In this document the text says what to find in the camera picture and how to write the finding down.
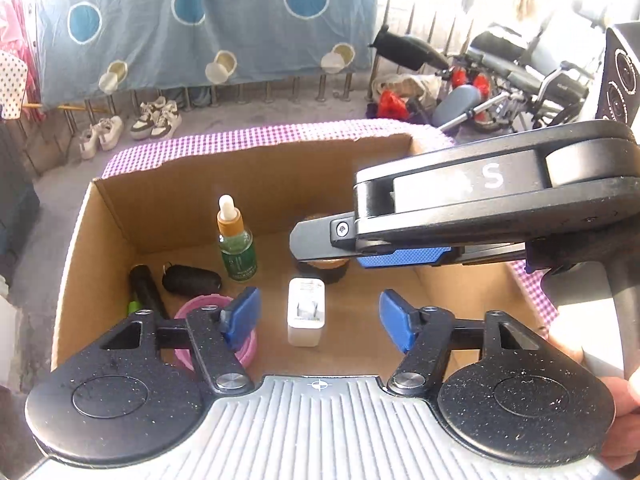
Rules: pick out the black key case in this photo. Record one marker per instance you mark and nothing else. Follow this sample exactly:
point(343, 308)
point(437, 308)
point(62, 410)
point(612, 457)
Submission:
point(192, 280)

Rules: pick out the gold lid jar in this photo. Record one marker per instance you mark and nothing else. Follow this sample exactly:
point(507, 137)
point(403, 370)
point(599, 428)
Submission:
point(325, 272)

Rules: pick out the pink hanging clothes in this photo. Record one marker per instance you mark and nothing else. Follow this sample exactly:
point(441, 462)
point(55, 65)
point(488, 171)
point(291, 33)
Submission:
point(15, 25)

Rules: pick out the polka dot cloth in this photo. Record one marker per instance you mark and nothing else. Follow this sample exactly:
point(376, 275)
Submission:
point(12, 85)

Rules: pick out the blue printed bedsheet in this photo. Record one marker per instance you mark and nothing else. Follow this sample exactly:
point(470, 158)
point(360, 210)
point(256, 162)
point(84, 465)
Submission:
point(150, 35)

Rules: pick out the red plastic bag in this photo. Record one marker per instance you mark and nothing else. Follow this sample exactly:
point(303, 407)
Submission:
point(391, 105)

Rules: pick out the yellow stick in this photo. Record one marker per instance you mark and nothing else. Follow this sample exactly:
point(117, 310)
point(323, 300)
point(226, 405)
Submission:
point(65, 107)

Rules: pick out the black flashlight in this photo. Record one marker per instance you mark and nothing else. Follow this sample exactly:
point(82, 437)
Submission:
point(147, 290)

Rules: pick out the green dropper bottle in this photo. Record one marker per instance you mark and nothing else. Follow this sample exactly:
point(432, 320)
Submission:
point(237, 255)

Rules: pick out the black bag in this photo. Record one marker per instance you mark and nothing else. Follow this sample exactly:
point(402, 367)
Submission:
point(410, 47)

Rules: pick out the white charger plug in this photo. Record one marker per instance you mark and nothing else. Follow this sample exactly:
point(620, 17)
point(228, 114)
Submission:
point(305, 332)

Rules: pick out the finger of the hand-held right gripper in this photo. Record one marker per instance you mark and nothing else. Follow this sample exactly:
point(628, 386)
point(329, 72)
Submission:
point(405, 257)

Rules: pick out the person's right hand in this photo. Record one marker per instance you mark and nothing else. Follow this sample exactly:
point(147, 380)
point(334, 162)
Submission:
point(630, 425)

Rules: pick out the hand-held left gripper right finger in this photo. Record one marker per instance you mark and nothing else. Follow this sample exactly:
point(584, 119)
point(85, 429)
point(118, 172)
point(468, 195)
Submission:
point(395, 320)

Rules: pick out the brown and white sneaker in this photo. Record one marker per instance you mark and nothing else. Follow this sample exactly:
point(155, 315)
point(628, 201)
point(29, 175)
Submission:
point(169, 120)
point(146, 121)

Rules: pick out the green lip balm tube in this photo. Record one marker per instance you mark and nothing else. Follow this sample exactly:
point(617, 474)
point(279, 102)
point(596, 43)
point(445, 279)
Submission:
point(134, 307)

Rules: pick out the dark cabinet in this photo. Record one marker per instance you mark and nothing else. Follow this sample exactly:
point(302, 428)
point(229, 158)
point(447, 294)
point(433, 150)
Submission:
point(15, 200)

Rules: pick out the purple checkered tablecloth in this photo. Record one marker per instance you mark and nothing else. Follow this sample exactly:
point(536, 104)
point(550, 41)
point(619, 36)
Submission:
point(250, 137)

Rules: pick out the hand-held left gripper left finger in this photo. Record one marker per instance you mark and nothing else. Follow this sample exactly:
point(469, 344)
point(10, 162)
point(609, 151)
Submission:
point(245, 315)

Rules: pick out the brown cardboard box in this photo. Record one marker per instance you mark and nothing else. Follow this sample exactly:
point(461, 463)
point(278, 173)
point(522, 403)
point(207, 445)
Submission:
point(165, 195)

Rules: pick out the pink round container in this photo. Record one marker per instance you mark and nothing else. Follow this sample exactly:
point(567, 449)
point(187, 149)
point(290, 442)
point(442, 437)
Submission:
point(200, 305)

